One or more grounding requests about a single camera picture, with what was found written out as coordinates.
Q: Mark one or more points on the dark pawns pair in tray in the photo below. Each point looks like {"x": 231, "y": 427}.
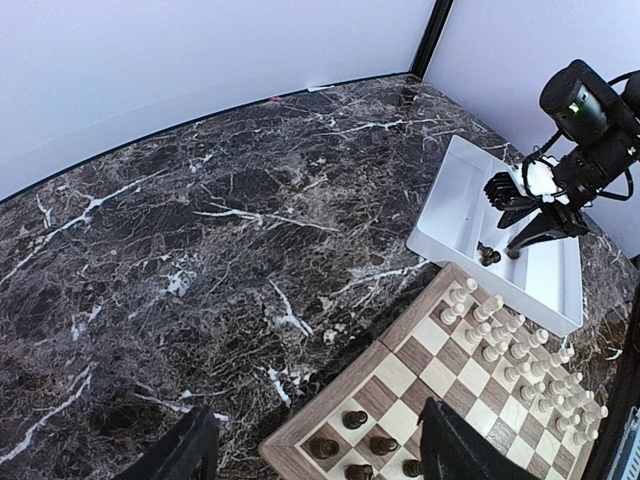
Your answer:
{"x": 489, "y": 256}

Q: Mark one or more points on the right black frame post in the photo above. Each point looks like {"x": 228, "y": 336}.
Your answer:
{"x": 431, "y": 37}

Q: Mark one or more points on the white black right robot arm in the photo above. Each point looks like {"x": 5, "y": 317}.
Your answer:
{"x": 590, "y": 155}

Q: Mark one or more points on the dark chess rook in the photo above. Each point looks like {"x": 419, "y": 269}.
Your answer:
{"x": 323, "y": 448}

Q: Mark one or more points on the white divided plastic tray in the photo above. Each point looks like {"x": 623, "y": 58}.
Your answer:
{"x": 544, "y": 283}

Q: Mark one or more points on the white chess piece row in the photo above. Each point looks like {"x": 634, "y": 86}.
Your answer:
{"x": 500, "y": 377}

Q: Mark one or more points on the white slotted cable duct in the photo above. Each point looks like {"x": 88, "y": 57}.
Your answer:
{"x": 627, "y": 459}

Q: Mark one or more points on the dark chess knight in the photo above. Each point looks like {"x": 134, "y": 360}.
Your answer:
{"x": 359, "y": 472}

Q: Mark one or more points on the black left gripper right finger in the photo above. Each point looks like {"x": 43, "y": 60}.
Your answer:
{"x": 450, "y": 448}

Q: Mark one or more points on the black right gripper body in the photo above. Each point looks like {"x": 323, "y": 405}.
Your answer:
{"x": 562, "y": 221}

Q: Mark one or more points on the wooden chess board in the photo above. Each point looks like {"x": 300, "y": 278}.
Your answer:
{"x": 386, "y": 382}

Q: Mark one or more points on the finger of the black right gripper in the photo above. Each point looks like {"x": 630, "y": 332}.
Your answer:
{"x": 535, "y": 231}

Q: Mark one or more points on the dark chess pawn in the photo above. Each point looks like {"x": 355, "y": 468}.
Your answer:
{"x": 354, "y": 419}
{"x": 412, "y": 468}
{"x": 382, "y": 446}

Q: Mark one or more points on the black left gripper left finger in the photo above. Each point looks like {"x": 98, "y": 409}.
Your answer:
{"x": 189, "y": 450}

